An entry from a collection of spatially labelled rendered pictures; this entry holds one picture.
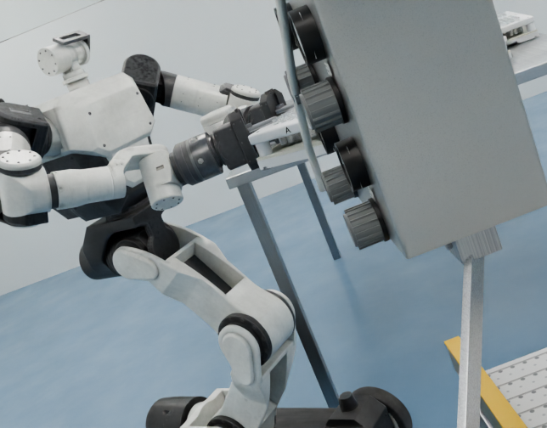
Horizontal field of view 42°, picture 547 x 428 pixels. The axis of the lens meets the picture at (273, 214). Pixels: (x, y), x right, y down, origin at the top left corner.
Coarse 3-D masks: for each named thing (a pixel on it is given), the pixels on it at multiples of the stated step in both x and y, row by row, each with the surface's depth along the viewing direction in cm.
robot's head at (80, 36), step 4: (72, 32) 167; (76, 32) 167; (80, 32) 168; (84, 32) 168; (60, 36) 164; (64, 36) 164; (68, 36) 165; (72, 36) 167; (76, 36) 168; (80, 36) 166; (84, 36) 166; (88, 36) 167; (56, 40) 162; (60, 40) 162; (64, 40) 162; (68, 40) 163; (72, 40) 163; (76, 40) 165; (80, 40) 166; (84, 40) 168; (88, 40) 168; (64, 44) 161; (88, 44) 169; (88, 48) 168; (88, 52) 168; (88, 60) 169
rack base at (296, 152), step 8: (280, 144) 138; (288, 144) 135; (296, 144) 132; (320, 144) 126; (280, 152) 131; (288, 152) 130; (296, 152) 129; (304, 152) 128; (320, 152) 126; (264, 160) 133; (272, 160) 132; (280, 160) 131; (288, 160) 130; (296, 160) 130
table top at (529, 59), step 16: (512, 48) 235; (528, 48) 223; (544, 48) 212; (512, 64) 209; (528, 64) 199; (544, 64) 193; (528, 80) 194; (272, 144) 238; (304, 160) 207; (240, 176) 210; (256, 176) 209
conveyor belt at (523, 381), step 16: (544, 352) 69; (496, 368) 70; (512, 368) 68; (528, 368) 68; (544, 368) 67; (496, 384) 67; (512, 384) 66; (528, 384) 65; (544, 384) 64; (512, 400) 64; (528, 400) 63; (544, 400) 62; (528, 416) 61; (544, 416) 60
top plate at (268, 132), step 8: (296, 120) 128; (264, 128) 134; (272, 128) 130; (280, 128) 128; (288, 128) 127; (296, 128) 127; (248, 136) 133; (256, 136) 132; (264, 136) 131; (272, 136) 130; (280, 136) 129
